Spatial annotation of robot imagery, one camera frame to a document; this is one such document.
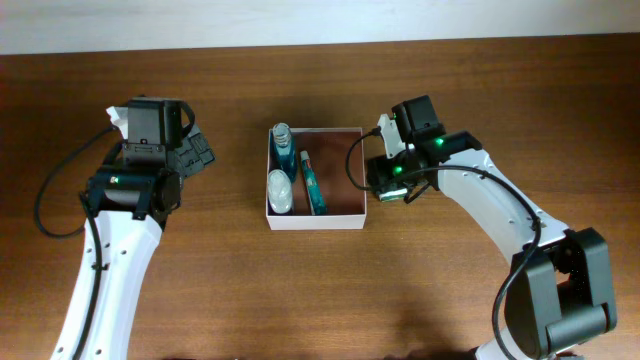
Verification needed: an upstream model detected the green Dettol soap box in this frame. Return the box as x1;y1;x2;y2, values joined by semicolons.
376;187;408;202

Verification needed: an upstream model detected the white cardboard box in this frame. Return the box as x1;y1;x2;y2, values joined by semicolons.
264;128;367;231

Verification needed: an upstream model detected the blue Listerine mouthwash bottle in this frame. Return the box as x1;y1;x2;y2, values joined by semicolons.
272;123;297;183

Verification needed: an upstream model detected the Colgate toothpaste tube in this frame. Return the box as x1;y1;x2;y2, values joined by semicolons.
300;150;328;216

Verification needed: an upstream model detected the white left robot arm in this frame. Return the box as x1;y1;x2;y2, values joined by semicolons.
52;97;215;359

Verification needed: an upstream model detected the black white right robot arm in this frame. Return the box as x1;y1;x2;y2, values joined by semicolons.
364;95;617;359

